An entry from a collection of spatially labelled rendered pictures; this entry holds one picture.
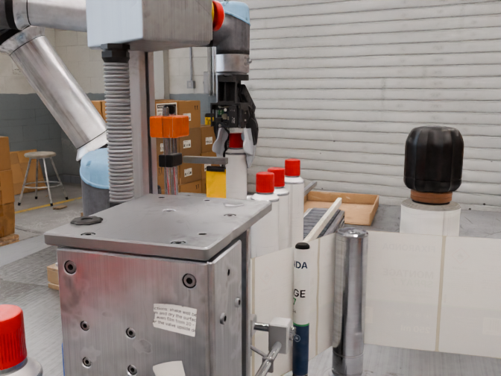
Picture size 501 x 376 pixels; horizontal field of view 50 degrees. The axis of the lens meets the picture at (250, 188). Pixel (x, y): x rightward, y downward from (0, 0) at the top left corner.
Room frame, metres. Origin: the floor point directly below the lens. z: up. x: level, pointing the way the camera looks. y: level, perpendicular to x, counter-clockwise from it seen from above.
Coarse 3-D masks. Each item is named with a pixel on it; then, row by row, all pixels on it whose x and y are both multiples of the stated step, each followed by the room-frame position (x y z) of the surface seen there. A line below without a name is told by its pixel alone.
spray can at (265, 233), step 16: (256, 176) 0.94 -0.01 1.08; (272, 176) 0.94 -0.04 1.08; (256, 192) 0.94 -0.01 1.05; (272, 192) 0.94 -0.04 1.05; (272, 208) 0.93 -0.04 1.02; (256, 224) 0.93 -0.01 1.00; (272, 224) 0.93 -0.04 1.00; (256, 240) 0.93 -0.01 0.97; (272, 240) 0.93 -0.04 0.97; (256, 256) 0.93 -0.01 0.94
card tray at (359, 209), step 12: (312, 192) 1.92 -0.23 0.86; (324, 192) 1.91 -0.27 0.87; (336, 192) 1.89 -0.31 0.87; (312, 204) 1.85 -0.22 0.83; (324, 204) 1.85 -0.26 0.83; (348, 204) 1.85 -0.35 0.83; (360, 204) 1.85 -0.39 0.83; (372, 204) 1.85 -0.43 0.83; (348, 216) 1.67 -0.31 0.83; (360, 216) 1.67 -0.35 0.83; (372, 216) 1.61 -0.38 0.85
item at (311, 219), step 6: (312, 210) 1.55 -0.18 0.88; (318, 210) 1.55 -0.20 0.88; (324, 210) 1.55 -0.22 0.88; (306, 216) 1.48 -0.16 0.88; (312, 216) 1.48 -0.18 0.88; (318, 216) 1.48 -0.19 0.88; (306, 222) 1.41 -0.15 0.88; (312, 222) 1.41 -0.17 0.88; (330, 222) 1.41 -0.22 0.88; (306, 228) 1.34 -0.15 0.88; (312, 228) 1.34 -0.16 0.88; (324, 228) 1.34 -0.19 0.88; (306, 234) 1.28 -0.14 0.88
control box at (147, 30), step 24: (96, 0) 0.73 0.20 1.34; (120, 0) 0.67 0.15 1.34; (144, 0) 0.63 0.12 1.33; (168, 0) 0.65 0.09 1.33; (192, 0) 0.66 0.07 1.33; (96, 24) 0.73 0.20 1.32; (120, 24) 0.67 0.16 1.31; (144, 24) 0.63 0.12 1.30; (168, 24) 0.65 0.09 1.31; (192, 24) 0.66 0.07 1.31; (96, 48) 0.74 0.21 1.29; (144, 48) 0.74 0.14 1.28; (168, 48) 0.74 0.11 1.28
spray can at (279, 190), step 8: (272, 168) 1.01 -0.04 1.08; (280, 168) 1.01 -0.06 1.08; (280, 176) 0.99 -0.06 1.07; (280, 184) 0.99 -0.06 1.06; (280, 192) 0.99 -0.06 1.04; (288, 192) 1.00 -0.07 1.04; (280, 200) 0.98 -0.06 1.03; (288, 200) 1.00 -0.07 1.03; (280, 208) 0.98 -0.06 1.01; (288, 208) 1.00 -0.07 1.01; (280, 216) 0.98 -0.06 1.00; (288, 216) 1.00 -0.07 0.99; (280, 224) 0.98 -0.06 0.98; (288, 224) 1.00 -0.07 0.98; (280, 232) 0.98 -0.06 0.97; (288, 232) 1.00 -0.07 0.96; (280, 240) 0.98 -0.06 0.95; (288, 240) 1.00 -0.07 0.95; (280, 248) 0.98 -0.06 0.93
